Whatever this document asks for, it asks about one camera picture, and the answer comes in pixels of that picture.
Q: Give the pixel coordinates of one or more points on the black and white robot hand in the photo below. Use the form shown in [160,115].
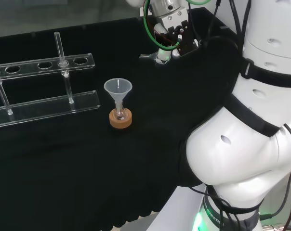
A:
[176,18]

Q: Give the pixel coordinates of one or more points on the clear plastic funnel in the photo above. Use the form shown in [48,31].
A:
[117,87]

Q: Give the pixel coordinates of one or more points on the small glass round-bottom flask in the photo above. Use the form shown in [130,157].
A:
[119,116]

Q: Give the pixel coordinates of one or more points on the clear acrylic funnel stand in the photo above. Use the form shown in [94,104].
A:
[39,110]

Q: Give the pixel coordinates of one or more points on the black bench cloth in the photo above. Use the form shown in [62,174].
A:
[87,168]

